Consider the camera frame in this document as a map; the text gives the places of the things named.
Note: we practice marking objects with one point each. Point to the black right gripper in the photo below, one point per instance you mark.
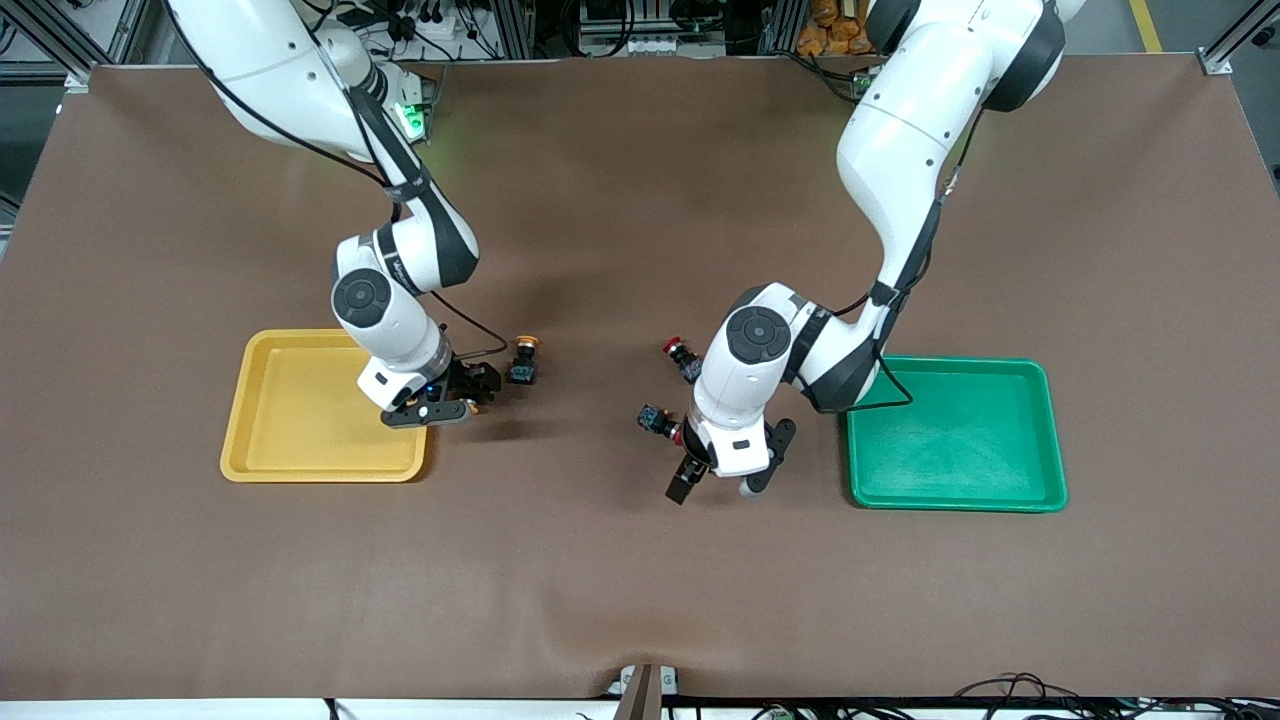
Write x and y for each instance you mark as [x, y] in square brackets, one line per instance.
[463, 377]

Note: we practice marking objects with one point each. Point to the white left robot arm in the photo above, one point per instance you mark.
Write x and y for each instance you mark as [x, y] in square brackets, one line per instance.
[900, 150]

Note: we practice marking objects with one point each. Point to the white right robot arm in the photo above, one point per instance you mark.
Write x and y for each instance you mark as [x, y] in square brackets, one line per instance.
[385, 320]

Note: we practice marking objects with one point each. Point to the large table mat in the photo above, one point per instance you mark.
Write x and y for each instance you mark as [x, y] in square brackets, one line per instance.
[600, 560]

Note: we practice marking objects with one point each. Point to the yellow plastic tray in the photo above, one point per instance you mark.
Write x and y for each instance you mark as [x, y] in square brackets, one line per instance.
[290, 430]

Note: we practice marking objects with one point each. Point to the metal table clamp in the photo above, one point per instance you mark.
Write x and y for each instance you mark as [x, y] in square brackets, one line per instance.
[645, 690]

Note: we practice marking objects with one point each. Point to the green terminal connector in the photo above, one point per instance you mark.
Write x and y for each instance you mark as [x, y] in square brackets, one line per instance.
[778, 714]

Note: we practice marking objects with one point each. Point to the green plastic tray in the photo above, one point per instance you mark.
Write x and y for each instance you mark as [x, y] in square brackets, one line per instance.
[960, 440]

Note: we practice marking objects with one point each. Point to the white power strip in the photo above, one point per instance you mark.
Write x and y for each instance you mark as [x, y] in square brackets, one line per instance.
[430, 35]

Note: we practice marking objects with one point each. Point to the white terminal block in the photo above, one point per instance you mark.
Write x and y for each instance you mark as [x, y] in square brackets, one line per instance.
[660, 45]

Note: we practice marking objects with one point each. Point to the orange snack bag pile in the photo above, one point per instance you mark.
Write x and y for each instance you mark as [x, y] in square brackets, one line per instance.
[830, 30]

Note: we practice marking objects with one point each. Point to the red push button switch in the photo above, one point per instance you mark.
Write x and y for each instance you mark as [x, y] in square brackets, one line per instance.
[680, 352]
[652, 418]

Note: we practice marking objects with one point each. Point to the aluminium frame post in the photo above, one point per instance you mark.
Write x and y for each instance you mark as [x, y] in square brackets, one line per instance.
[780, 25]
[515, 30]
[1235, 45]
[75, 72]

